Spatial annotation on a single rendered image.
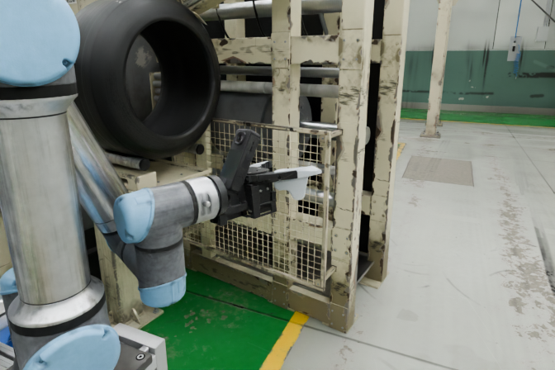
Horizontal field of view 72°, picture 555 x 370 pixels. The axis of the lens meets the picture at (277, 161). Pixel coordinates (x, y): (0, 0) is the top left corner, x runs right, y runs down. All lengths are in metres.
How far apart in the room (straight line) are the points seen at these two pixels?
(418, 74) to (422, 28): 1.09
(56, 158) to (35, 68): 0.11
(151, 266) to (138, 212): 0.09
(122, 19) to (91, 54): 0.15
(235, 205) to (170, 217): 0.14
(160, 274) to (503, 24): 10.12
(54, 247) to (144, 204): 0.12
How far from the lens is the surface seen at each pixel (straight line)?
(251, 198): 0.68
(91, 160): 0.68
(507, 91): 10.42
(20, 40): 0.48
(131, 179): 1.47
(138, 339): 0.98
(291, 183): 0.71
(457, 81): 10.34
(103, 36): 1.36
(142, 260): 0.64
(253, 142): 0.68
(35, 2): 0.49
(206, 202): 0.62
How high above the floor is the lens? 1.28
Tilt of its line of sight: 15 degrees down
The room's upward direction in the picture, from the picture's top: straight up
